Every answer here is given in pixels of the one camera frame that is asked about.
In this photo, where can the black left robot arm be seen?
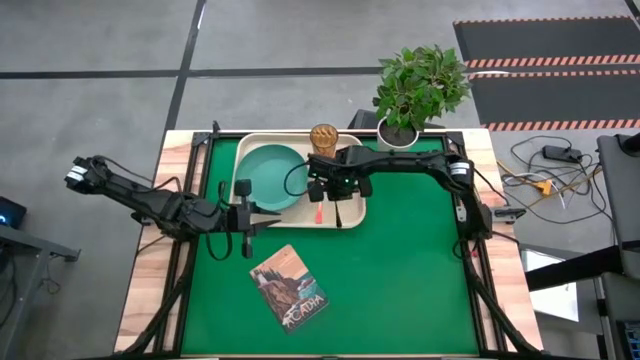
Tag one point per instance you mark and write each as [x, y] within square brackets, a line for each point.
[150, 202]

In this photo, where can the beige rectangular tray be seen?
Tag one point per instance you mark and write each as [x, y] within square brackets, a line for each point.
[300, 220]

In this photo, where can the teal green round plate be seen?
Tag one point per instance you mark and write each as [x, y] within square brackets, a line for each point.
[267, 177]

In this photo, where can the amber translucent plastic cup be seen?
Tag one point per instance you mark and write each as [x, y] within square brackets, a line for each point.
[324, 139]

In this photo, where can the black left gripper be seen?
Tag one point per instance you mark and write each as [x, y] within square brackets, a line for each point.
[235, 220]

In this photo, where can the orange plastic utensil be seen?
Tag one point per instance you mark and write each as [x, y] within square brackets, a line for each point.
[318, 215]

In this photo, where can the Acadia landscape cover book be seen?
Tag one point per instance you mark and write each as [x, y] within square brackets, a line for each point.
[290, 290]

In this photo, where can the small black side camera mount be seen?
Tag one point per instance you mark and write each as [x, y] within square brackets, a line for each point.
[507, 212]

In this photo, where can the black striped floor mat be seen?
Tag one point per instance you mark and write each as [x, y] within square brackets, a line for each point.
[555, 97]
[545, 37]

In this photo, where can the black aluminium table frame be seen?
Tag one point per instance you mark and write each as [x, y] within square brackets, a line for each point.
[200, 139]

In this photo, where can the yellow power plug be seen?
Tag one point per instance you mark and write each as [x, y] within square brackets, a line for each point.
[544, 187]

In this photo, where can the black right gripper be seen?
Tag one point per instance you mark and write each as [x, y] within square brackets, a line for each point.
[345, 182]

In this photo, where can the green leafy potted plant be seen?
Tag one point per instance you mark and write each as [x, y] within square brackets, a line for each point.
[420, 85]

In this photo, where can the white paper sheet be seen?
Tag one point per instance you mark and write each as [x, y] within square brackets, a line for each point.
[555, 300]

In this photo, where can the black power adapter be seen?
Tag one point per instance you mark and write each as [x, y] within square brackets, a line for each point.
[561, 153]

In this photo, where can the green table mat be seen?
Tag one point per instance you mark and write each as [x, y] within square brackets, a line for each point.
[390, 280]

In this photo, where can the black device with blue light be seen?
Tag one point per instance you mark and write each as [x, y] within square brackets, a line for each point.
[10, 212]

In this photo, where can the white plant pot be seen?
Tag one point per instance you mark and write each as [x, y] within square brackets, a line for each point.
[382, 142]

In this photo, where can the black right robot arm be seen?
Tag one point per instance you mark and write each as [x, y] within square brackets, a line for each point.
[425, 162]

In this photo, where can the grey side desk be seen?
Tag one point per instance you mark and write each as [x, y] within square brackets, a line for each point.
[25, 260]

